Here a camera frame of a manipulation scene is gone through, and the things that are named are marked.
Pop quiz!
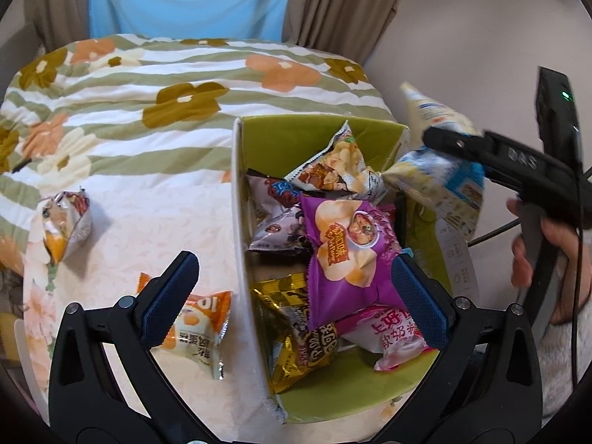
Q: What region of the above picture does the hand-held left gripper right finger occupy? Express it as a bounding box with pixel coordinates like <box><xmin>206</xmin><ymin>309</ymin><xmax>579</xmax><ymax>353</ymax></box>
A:
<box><xmin>391</xmin><ymin>254</ymin><xmax>544</xmax><ymax>431</ymax></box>

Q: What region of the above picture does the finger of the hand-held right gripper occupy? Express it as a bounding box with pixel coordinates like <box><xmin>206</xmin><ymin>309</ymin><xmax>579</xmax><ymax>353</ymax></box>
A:
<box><xmin>423</xmin><ymin>126</ymin><xmax>491</xmax><ymax>169</ymax></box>

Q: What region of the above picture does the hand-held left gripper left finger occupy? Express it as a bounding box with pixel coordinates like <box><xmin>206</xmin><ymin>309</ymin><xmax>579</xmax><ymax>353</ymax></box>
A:
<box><xmin>47</xmin><ymin>250</ymin><xmax>201</xmax><ymax>432</ymax></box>

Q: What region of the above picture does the cream blue snack bag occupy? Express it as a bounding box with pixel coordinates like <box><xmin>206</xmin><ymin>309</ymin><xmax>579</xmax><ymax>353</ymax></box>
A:
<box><xmin>384</xmin><ymin>82</ymin><xmax>485</xmax><ymax>236</ymax></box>

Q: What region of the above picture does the orange white snack packet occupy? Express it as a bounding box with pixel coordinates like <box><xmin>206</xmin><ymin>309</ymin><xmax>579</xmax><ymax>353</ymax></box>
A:
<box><xmin>136</xmin><ymin>273</ymin><xmax>233</xmax><ymax>380</ymax></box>

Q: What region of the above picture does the green cardboard box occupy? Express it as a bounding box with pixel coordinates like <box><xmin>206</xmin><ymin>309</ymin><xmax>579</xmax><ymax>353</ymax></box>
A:
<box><xmin>231</xmin><ymin>115</ymin><xmax>479</xmax><ymax>424</ymax></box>

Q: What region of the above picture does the white fuzzy sleeved forearm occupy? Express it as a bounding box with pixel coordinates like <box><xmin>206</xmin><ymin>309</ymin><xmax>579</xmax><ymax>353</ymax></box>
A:
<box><xmin>539</xmin><ymin>287</ymin><xmax>592</xmax><ymax>419</ymax></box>

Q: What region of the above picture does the person's right hand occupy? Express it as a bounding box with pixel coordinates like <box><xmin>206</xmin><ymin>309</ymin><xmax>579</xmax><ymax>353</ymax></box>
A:
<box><xmin>506</xmin><ymin>199</ymin><xmax>592</xmax><ymax>326</ymax></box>

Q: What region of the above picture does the pink snack packet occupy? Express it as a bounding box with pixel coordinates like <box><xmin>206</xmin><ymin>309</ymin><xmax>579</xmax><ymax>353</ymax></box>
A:
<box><xmin>335</xmin><ymin>305</ymin><xmax>428</xmax><ymax>371</ymax></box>

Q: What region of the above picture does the purple snack packet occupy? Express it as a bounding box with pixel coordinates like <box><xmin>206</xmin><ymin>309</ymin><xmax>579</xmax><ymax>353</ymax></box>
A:
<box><xmin>300</xmin><ymin>194</ymin><xmax>403</xmax><ymax>331</ymax></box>

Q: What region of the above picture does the grey cartoon snack packet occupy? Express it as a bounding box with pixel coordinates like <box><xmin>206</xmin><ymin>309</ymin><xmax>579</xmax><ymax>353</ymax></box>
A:
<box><xmin>249</xmin><ymin>203</ymin><xmax>315</xmax><ymax>253</ymax></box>
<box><xmin>245</xmin><ymin>169</ymin><xmax>301</xmax><ymax>209</ymax></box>

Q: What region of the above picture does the beige chip packet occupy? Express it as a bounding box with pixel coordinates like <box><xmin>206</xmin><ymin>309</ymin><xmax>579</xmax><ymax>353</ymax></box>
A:
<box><xmin>284</xmin><ymin>120</ymin><xmax>389</xmax><ymax>202</ymax></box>

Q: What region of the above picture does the grey orange snack packet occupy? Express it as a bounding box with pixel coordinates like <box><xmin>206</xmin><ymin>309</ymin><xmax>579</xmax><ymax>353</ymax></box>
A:
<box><xmin>41</xmin><ymin>188</ymin><xmax>93</xmax><ymax>264</ymax></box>

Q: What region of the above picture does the gold snack packet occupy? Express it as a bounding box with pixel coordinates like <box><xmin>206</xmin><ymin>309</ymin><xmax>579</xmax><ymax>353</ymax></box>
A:
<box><xmin>251</xmin><ymin>273</ymin><xmax>340</xmax><ymax>394</ymax></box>

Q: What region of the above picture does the beige curtain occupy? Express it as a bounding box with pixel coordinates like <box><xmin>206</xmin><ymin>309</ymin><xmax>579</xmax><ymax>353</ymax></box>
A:
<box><xmin>23</xmin><ymin>0</ymin><xmax>95</xmax><ymax>54</ymax></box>
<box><xmin>282</xmin><ymin>0</ymin><xmax>417</xmax><ymax>68</ymax></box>

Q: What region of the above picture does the flowered striped blanket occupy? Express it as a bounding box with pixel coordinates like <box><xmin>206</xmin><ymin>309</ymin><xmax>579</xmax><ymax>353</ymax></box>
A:
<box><xmin>0</xmin><ymin>32</ymin><xmax>398</xmax><ymax>426</ymax></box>

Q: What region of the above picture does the black cable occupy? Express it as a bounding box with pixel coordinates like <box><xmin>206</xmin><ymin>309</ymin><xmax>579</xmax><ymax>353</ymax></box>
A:
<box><xmin>467</xmin><ymin>219</ymin><xmax>523</xmax><ymax>247</ymax></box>

